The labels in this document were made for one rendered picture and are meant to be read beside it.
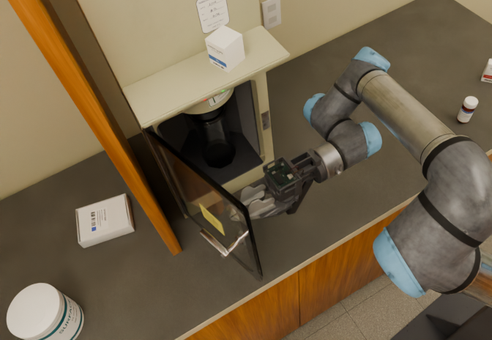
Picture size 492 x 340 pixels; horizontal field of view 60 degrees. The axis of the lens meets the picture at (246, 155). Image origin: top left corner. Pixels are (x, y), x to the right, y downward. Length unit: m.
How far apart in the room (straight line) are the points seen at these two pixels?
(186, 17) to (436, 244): 0.58
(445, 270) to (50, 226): 1.14
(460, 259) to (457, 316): 1.51
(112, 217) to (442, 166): 0.96
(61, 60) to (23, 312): 0.71
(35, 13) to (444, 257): 0.68
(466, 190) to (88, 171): 1.18
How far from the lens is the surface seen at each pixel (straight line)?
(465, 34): 1.88
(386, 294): 2.23
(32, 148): 1.54
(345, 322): 2.16
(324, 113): 0.99
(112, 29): 0.81
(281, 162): 0.89
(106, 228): 1.35
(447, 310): 2.25
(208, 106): 1.04
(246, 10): 0.91
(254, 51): 0.88
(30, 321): 1.21
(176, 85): 0.85
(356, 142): 0.95
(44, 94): 1.40
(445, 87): 1.66
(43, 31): 0.68
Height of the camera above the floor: 2.09
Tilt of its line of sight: 54 degrees down
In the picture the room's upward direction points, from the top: 11 degrees counter-clockwise
